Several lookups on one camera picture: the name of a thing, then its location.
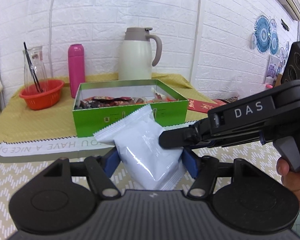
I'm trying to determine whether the white foil snack packet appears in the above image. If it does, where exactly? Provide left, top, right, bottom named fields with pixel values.
left=94, top=105, right=185, bottom=191

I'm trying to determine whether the person right hand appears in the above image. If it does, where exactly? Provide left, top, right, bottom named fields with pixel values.
left=276, top=157, right=300, bottom=205

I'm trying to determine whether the green cardboard box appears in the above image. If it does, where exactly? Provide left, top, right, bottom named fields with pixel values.
left=72, top=79, right=189, bottom=137

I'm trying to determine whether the clear plastic bag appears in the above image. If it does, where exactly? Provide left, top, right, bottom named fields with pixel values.
left=231, top=76, right=253, bottom=100

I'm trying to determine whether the red envelope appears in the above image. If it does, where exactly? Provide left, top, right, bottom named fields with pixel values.
left=187, top=99, right=226, bottom=114

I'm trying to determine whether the black snack packet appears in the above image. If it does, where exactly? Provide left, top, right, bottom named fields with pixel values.
left=75, top=100, right=102, bottom=109

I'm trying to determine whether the blue paper fan decoration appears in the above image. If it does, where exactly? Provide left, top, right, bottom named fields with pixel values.
left=250, top=15, right=280, bottom=55

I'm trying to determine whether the yellow-green tablecloth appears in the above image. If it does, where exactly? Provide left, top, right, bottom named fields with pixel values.
left=0, top=73, right=213, bottom=143

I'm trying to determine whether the red plastic basket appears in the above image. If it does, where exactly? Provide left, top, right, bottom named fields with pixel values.
left=19, top=79, right=65, bottom=111

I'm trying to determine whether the white thermal carafe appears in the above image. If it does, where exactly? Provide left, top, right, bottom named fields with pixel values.
left=118, top=27, right=162, bottom=80

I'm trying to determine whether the pink thermos bottle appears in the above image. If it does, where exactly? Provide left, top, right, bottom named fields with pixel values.
left=68, top=44, right=85, bottom=98

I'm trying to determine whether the clear glass carafe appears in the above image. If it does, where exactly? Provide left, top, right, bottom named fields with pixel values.
left=23, top=46, right=48, bottom=93

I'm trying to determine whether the wall poster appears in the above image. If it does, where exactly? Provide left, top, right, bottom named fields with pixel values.
left=265, top=55, right=280, bottom=84

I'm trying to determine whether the white wall pipe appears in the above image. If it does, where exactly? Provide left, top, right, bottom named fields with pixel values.
left=190, top=0, right=205, bottom=84

